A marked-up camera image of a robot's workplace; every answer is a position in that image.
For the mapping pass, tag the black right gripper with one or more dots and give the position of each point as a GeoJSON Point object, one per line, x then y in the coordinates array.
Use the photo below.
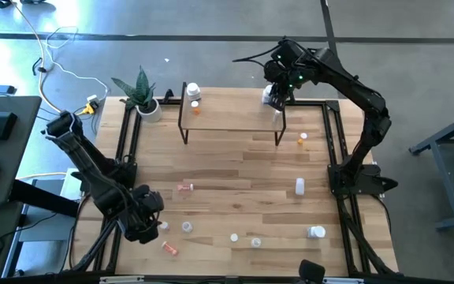
{"type": "Point", "coordinates": [286, 88]}

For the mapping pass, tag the orange-red vial white cap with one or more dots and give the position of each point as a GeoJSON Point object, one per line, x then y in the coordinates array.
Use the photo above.
{"type": "Point", "coordinates": [170, 248]}

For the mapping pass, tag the translucent white ribbed jar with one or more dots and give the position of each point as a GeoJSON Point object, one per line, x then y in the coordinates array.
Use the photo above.
{"type": "Point", "coordinates": [255, 242]}

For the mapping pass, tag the pale pink pill bottle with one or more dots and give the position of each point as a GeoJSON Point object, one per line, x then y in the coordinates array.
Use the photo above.
{"type": "Point", "coordinates": [184, 187]}

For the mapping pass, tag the slim white tube bottle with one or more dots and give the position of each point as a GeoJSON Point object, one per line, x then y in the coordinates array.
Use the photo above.
{"type": "Point", "coordinates": [276, 116]}

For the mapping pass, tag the grey floor cabinet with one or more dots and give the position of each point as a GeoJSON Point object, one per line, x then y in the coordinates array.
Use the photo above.
{"type": "Point", "coordinates": [53, 226]}

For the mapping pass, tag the small pink vial white cap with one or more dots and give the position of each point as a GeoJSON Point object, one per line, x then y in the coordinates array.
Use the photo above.
{"type": "Point", "coordinates": [164, 225]}

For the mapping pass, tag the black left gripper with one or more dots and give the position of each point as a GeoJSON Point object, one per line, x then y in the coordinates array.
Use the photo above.
{"type": "Point", "coordinates": [142, 229]}

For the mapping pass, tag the yellow power plug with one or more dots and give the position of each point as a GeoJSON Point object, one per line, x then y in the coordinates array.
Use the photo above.
{"type": "Point", "coordinates": [88, 109]}

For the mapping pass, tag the black desk support bar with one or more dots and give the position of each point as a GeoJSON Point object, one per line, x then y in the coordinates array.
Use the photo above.
{"type": "Point", "coordinates": [42, 197]}

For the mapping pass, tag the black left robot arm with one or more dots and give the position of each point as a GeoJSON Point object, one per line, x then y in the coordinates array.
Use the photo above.
{"type": "Point", "coordinates": [89, 165]}

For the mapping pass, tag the large white screw-cap bottle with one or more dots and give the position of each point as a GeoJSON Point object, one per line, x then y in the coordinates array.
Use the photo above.
{"type": "Point", "coordinates": [316, 231]}

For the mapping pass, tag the black frame bracket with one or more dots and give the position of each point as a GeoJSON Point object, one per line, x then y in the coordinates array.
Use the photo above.
{"type": "Point", "coordinates": [168, 95]}

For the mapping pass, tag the white edge bracket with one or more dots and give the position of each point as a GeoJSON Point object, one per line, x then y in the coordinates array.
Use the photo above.
{"type": "Point", "coordinates": [341, 280]}

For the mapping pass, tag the clear bottle with dark pills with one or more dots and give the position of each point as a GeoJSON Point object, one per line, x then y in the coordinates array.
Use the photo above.
{"type": "Point", "coordinates": [187, 226]}

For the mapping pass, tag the blue-grey metal stand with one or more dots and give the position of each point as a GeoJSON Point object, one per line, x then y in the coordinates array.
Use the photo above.
{"type": "Point", "coordinates": [447, 177]}

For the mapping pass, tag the white power adapter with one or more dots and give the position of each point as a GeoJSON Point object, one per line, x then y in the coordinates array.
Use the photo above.
{"type": "Point", "coordinates": [93, 98]}

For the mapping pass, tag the snake plant in white pot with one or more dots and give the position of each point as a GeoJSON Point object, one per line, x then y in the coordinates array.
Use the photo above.
{"type": "Point", "coordinates": [148, 108]}

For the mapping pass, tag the plain white bottle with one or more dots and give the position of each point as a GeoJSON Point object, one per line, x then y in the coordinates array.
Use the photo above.
{"type": "Point", "coordinates": [300, 186]}

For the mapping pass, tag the white melatonin labelled bottle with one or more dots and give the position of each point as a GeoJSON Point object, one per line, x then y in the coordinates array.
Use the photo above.
{"type": "Point", "coordinates": [193, 90]}

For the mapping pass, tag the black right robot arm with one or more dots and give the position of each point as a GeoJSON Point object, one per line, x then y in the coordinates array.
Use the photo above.
{"type": "Point", "coordinates": [369, 98]}

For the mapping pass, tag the black aluminium table frame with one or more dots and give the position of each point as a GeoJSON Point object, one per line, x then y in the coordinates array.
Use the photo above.
{"type": "Point", "coordinates": [327, 130]}

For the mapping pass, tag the white bottle with dark label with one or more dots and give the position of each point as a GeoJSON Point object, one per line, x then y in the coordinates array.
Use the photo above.
{"type": "Point", "coordinates": [266, 94]}

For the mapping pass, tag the grey desk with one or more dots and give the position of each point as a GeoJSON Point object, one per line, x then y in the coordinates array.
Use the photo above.
{"type": "Point", "coordinates": [6, 158]}

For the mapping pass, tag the black rounded object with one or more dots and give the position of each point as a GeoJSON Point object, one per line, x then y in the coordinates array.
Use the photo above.
{"type": "Point", "coordinates": [311, 272]}

